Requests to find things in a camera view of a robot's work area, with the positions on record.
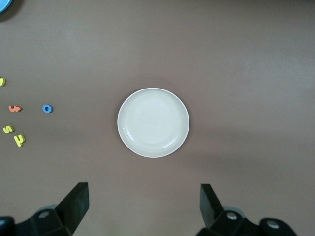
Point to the orange foam letter f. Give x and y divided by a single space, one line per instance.
14 108

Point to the beige brown plate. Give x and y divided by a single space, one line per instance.
153 123

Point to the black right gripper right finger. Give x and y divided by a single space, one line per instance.
209 206

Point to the yellow foam letter u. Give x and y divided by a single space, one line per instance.
2 81

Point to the yellow foam letter h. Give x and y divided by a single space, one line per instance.
19 140

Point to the blue foam letter o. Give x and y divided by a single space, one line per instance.
44 108

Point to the blue plate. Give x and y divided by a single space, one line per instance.
3 5

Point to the yellow foam letter s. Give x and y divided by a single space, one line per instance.
8 129

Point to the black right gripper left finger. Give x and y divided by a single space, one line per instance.
76 204

